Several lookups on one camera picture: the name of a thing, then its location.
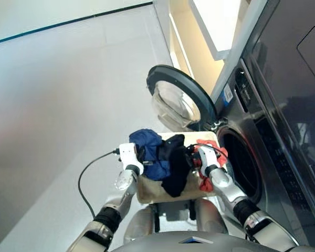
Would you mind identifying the grey cabinet side panel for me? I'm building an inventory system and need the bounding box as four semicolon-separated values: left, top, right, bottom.
209;0;280;98

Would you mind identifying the black wheeled basket stand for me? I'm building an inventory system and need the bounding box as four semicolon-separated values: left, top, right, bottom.
152;199;197;234

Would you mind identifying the orange-red garment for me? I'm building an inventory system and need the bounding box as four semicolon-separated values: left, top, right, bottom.
193;139;229;192

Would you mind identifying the black garment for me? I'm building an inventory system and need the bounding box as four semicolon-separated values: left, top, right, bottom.
157;134;194;198

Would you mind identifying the beige open cabinet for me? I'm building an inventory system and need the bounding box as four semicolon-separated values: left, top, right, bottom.
169;0;226;91

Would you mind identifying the silver robot torso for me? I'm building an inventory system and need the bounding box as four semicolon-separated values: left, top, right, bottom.
109;230;315;252

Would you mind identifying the white countertop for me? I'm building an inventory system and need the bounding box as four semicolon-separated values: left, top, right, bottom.
187;0;243;62

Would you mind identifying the dark blue garment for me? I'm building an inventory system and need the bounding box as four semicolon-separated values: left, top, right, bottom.
129;128;172;181

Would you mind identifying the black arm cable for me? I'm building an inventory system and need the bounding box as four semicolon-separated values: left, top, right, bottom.
78;149;121;219
186;143;229;161

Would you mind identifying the dark stacked dryer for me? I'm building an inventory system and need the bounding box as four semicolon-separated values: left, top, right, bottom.
241;0;315;171

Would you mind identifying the round glass washing machine door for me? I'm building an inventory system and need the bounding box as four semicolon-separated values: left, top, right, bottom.
146;65;219;132

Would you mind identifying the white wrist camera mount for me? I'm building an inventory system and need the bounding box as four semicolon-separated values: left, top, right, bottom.
119;143;145;171
196;145;222;178

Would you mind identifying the grey washing machine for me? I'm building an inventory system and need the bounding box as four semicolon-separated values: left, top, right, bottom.
211;59;315;252

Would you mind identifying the pale woven laundry basket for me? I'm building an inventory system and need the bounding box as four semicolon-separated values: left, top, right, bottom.
135;131;228;204

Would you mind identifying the silver robot leg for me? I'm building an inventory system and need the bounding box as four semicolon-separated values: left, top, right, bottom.
194;198;229;235
123;206;159;244

